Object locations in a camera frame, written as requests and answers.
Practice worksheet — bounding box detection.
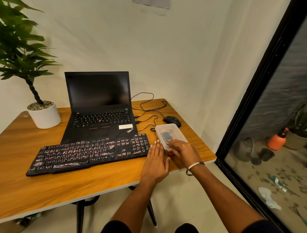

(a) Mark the person's left forearm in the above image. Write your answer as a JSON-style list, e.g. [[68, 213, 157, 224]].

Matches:
[[110, 179, 166, 225]]

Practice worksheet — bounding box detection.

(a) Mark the green white wrapper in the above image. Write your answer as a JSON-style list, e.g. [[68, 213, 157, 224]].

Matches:
[[268, 175, 301, 198]]

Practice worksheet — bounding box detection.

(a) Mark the black table leg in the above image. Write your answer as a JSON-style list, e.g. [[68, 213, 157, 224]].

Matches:
[[76, 195, 100, 233], [128, 185, 158, 227]]

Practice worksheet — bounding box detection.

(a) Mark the green outdoor plant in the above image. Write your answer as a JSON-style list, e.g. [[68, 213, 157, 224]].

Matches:
[[294, 103, 307, 138]]

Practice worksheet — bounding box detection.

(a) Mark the black keyboard cable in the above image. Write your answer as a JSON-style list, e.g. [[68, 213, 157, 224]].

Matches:
[[135, 115, 159, 132]]

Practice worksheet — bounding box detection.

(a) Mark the beige plant pot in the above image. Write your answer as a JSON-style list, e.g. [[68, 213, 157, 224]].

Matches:
[[284, 130, 307, 151]]

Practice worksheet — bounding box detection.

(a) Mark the black keyboard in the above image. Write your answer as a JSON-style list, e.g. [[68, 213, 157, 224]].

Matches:
[[26, 133, 150, 177]]

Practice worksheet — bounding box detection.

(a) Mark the black item in container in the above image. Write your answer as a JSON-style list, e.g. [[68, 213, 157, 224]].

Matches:
[[160, 130, 174, 142]]

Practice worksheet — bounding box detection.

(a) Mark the person's right hand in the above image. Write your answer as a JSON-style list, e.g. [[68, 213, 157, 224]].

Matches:
[[167, 139, 203, 170]]

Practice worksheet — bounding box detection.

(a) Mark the clear plastic container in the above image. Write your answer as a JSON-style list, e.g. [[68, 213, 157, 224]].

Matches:
[[155, 123, 189, 157]]

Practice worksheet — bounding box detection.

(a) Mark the silver bracelet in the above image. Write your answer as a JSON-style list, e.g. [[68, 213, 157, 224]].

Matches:
[[185, 161, 206, 177]]

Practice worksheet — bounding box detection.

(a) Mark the person's right forearm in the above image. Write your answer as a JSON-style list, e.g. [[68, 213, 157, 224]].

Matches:
[[188, 163, 265, 225]]

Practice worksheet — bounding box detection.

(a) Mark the grey watering can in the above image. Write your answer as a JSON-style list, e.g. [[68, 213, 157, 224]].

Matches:
[[232, 137, 255, 162]]

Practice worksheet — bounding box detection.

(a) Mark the small black pot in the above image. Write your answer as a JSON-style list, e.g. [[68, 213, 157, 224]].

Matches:
[[258, 148, 275, 162]]

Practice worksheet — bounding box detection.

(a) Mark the garden hand tool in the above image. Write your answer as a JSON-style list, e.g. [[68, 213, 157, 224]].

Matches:
[[289, 206, 307, 224]]

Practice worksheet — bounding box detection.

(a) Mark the person's left hand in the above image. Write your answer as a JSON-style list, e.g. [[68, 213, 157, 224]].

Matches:
[[140, 140, 170, 185]]

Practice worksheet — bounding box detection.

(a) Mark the black right sleeve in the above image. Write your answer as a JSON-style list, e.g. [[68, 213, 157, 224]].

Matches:
[[242, 219, 282, 233]]

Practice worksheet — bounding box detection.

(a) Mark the black trouser leg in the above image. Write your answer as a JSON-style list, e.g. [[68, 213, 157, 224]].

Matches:
[[175, 223, 200, 233]]

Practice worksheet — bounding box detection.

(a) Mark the black laptop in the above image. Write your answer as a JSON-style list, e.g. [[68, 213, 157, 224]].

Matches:
[[61, 71, 139, 145]]

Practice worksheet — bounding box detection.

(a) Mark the black sleeve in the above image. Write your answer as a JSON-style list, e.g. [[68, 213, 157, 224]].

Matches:
[[100, 220, 132, 233], [242, 219, 282, 233]]

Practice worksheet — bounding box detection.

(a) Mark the black mouse cable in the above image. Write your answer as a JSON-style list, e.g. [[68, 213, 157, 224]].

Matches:
[[131, 92, 168, 118]]

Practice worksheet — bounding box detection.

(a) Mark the white crumpled paper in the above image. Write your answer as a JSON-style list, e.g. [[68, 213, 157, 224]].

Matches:
[[258, 187, 282, 211]]

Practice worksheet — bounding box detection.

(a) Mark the black window frame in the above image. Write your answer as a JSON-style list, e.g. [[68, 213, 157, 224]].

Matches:
[[215, 0, 307, 233]]

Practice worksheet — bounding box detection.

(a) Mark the green artificial plant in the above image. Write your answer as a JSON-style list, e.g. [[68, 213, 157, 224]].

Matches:
[[0, 0, 63, 105]]

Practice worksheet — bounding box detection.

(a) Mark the orange spray bottle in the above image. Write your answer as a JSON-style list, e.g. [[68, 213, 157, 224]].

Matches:
[[267, 128, 290, 151]]

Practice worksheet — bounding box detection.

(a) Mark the black left sleeve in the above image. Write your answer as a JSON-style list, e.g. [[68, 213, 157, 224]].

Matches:
[[100, 220, 132, 233]]

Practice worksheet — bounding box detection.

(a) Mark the white plant pot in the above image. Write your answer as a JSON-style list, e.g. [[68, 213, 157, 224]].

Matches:
[[27, 100, 62, 129]]

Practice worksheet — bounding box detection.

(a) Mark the black computer mouse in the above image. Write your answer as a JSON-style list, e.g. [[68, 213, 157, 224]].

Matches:
[[163, 116, 182, 128]]

